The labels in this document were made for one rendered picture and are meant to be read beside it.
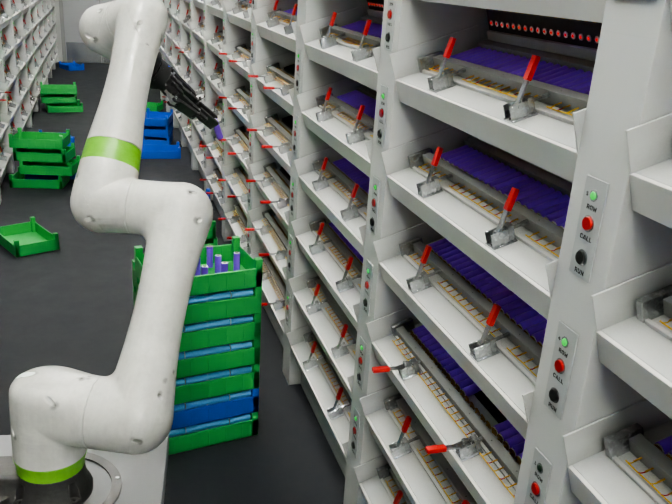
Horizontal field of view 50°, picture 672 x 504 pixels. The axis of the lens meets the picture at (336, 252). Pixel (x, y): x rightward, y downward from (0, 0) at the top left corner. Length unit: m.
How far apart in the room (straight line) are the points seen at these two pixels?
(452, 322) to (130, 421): 0.58
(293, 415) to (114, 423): 1.06
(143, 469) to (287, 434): 0.74
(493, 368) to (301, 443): 1.12
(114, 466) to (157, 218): 0.51
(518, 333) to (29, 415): 0.84
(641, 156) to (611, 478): 0.39
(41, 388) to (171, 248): 0.34
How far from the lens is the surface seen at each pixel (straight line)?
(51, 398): 1.37
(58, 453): 1.43
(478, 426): 1.31
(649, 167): 0.86
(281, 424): 2.27
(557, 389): 0.99
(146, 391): 1.34
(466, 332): 1.26
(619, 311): 0.91
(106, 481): 1.56
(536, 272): 1.04
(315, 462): 2.13
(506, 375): 1.15
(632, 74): 0.86
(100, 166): 1.50
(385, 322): 1.61
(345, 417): 2.02
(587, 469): 1.00
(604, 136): 0.88
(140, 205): 1.46
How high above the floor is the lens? 1.28
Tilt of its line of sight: 21 degrees down
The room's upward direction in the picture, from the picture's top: 4 degrees clockwise
